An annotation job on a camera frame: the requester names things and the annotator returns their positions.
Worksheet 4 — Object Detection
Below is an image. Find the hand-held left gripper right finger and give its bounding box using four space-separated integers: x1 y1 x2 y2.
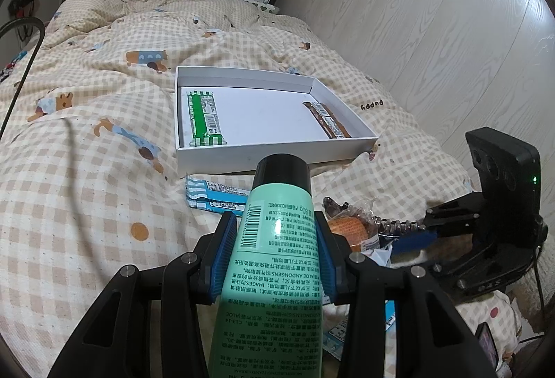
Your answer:
314 209 499 378

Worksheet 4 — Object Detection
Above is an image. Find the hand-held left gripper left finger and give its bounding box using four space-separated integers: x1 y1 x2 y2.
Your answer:
58 211 239 378

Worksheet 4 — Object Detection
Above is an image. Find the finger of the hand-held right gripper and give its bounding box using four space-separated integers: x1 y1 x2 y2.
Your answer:
390 191 484 254
428 250 480 277

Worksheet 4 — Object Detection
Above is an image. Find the white cow-print packet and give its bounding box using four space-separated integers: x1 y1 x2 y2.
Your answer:
373 246 434 270

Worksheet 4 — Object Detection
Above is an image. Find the orange bread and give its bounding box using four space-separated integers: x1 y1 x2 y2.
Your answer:
323 198 391 255

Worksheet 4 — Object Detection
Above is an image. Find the green hand cream tube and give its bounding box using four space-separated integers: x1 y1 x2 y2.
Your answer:
208 153 326 378

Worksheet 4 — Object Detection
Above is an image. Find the blue snack packet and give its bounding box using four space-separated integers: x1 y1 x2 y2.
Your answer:
185 175 250 216
323 300 397 361

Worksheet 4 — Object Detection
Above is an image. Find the brown snack bar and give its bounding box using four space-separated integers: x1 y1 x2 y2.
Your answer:
302 101 351 140

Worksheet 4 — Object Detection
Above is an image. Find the green snack packet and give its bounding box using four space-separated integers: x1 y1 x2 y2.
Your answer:
186 87 228 147

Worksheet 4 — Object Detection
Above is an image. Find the white cardboard box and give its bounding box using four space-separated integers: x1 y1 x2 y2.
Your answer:
174 66 381 179

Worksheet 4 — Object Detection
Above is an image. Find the smartphone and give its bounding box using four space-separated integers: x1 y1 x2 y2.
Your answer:
475 323 499 374

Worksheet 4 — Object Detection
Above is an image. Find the heart print pillow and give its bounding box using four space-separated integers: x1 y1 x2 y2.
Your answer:
208 0 278 14

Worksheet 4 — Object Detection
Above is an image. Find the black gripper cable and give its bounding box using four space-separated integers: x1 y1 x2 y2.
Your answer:
531 246 548 318
0 17 48 136

